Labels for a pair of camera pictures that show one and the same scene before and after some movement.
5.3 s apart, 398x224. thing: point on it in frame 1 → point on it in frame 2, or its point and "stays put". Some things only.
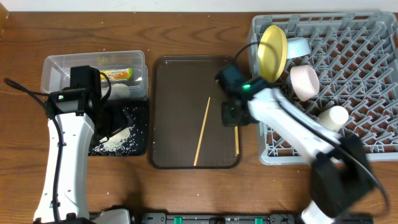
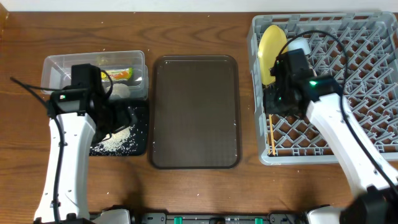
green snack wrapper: [115, 74] stays put
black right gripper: [227, 119] → [270, 106]
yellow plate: [272, 50] stays put
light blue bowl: [298, 46] stays put
